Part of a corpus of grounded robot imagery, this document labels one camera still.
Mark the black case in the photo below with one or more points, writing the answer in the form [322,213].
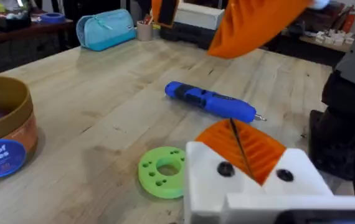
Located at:
[187,35]

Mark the beige pen cup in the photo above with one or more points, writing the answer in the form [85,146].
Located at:
[144,32]

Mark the heap of white parts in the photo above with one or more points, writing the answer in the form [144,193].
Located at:
[334,38]

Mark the light blue zip bag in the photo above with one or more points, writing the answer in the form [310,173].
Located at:
[106,31]

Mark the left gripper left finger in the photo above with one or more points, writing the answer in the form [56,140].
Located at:
[207,174]

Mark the blue round lid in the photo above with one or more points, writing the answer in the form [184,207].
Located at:
[53,17]

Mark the white box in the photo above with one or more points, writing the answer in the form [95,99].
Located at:
[199,15]

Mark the brown toy tub blue label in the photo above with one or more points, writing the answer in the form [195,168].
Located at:
[12,124]

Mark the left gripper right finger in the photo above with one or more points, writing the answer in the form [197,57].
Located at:
[296,174]

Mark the blue electric screwdriver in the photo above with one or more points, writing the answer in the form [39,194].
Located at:
[218,102]

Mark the green disc with holes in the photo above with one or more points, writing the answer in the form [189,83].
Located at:
[152,183]

